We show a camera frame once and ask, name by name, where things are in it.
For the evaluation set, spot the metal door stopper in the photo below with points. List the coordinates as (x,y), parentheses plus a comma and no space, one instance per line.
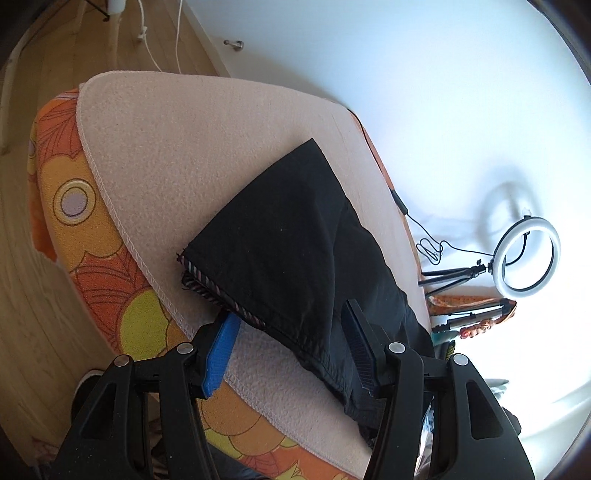
(234,43)

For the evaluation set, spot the orange floral mattress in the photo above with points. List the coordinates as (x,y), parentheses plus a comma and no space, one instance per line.
(92,258)

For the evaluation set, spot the beige fleece blanket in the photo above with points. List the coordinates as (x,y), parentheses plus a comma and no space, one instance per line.
(184,175)

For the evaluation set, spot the black tripod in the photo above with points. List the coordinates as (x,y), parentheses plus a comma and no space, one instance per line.
(455,273)

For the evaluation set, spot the black pants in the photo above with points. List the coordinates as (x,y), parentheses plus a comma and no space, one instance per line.
(295,258)

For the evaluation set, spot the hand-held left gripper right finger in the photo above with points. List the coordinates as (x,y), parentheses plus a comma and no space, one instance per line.
(354,341)

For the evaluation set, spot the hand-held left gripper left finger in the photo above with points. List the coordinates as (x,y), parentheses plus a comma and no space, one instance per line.
(220,351)

